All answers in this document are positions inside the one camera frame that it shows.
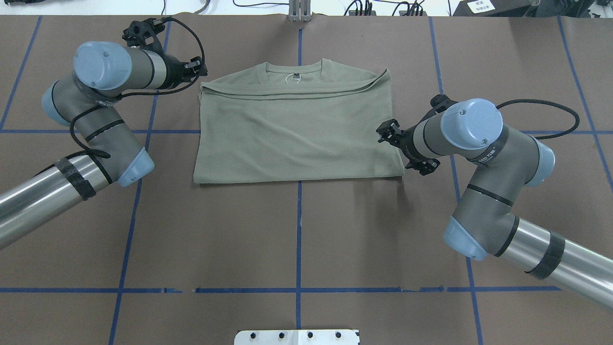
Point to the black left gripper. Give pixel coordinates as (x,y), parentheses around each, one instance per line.
(175,73)

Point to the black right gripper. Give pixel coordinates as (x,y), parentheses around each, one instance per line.
(410,139)

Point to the olive green long-sleeve shirt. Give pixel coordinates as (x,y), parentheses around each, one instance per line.
(274,123)

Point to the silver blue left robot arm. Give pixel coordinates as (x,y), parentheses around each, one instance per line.
(104,74)

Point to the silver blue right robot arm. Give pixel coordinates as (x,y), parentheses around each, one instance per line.
(482,223)

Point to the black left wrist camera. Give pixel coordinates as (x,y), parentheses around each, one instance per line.
(143,35)

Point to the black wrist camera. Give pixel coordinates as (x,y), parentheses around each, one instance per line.
(441,103)
(143,35)

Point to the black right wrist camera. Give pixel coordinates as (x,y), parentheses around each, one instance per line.
(441,103)

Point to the aluminium frame post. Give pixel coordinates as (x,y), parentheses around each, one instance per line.
(299,11)

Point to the white central pedestal column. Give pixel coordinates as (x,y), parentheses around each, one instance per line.
(298,337)

